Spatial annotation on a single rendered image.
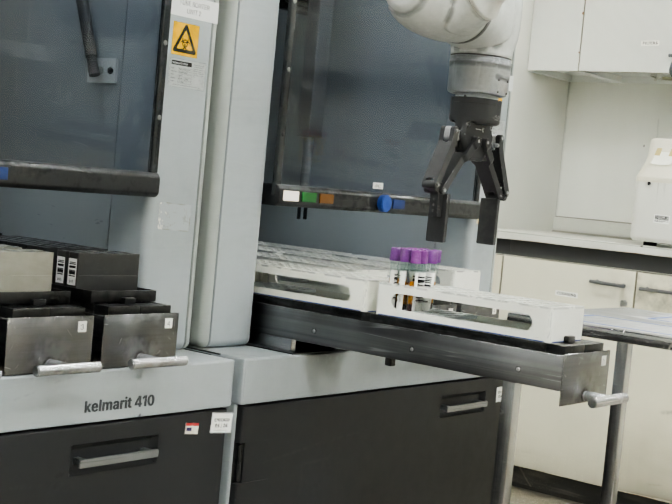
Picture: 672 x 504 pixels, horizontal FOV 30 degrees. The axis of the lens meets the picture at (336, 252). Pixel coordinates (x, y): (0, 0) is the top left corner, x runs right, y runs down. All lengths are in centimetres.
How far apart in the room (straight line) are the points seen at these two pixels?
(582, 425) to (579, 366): 262
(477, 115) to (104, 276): 58
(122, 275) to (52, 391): 23
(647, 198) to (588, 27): 79
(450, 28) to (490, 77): 15
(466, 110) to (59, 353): 67
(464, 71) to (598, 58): 289
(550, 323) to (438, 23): 43
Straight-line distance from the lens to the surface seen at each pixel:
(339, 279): 193
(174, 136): 184
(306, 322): 195
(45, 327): 160
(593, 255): 437
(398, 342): 184
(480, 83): 182
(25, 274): 167
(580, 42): 474
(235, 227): 195
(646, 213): 425
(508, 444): 212
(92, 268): 174
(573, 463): 440
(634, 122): 498
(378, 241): 261
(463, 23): 170
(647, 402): 425
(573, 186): 507
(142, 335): 171
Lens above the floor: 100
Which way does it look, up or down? 3 degrees down
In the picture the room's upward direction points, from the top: 5 degrees clockwise
